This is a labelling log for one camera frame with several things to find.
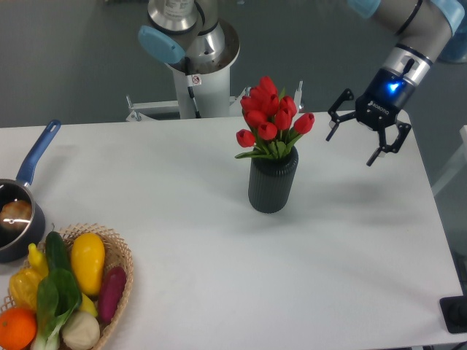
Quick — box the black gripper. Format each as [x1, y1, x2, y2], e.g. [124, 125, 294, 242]
[325, 69, 415, 167]

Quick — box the red tulip bouquet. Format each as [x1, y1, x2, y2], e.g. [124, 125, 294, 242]
[235, 76, 315, 160]

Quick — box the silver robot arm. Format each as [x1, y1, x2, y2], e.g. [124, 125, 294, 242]
[138, 1, 414, 174]

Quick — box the dark ribbed vase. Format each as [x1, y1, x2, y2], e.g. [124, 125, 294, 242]
[248, 147, 298, 214]

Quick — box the blue water jug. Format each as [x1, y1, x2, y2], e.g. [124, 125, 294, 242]
[438, 26, 466, 63]

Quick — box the black device at edge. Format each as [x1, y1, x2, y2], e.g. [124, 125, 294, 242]
[439, 295, 466, 334]

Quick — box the woven wicker basket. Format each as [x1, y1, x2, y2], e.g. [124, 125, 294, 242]
[1, 224, 134, 349]

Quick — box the purple eggplant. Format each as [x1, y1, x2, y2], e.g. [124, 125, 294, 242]
[98, 266, 127, 323]

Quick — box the yellow squash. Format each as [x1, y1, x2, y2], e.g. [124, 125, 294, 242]
[71, 232, 105, 297]

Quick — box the yellow lemon piece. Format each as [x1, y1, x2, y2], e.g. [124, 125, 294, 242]
[78, 293, 98, 318]

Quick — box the green cucumber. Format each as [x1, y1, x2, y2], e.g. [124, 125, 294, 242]
[45, 230, 72, 272]

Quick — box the green bok choy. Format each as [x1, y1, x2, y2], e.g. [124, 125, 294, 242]
[31, 268, 82, 349]

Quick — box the beige garlic bulb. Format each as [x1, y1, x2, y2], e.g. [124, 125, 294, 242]
[62, 311, 100, 350]

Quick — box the small yellow pepper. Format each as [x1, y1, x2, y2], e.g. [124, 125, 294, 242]
[28, 243, 49, 278]

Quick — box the brown bread in pan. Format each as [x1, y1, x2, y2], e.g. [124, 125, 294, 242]
[1, 200, 32, 231]

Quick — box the yellow bell pepper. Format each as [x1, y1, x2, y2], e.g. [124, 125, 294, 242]
[9, 268, 42, 312]

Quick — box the orange fruit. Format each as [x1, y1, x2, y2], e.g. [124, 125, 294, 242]
[1, 308, 37, 349]

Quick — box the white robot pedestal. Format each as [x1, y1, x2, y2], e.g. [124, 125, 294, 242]
[168, 54, 239, 120]

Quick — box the black cable on pedestal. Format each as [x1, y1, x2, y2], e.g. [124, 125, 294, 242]
[184, 56, 201, 119]

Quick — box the white metal frame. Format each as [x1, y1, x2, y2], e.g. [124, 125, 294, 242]
[126, 80, 304, 123]

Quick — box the blue handled saucepan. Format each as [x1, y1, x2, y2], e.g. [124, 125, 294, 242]
[1, 120, 61, 263]

